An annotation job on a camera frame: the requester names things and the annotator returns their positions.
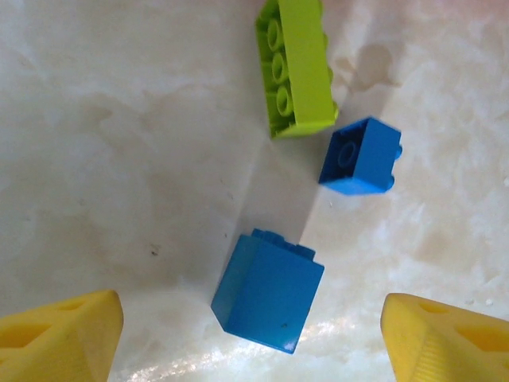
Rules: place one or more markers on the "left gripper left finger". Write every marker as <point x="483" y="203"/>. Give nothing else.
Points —
<point x="59" y="342"/>

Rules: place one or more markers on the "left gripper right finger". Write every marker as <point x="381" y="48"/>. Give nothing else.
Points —
<point x="445" y="346"/>

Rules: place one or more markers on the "small blue lego brick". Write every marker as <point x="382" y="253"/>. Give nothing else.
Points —
<point x="370" y="159"/>

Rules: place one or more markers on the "long green lego brick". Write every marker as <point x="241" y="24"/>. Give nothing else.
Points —
<point x="306" y="67"/>

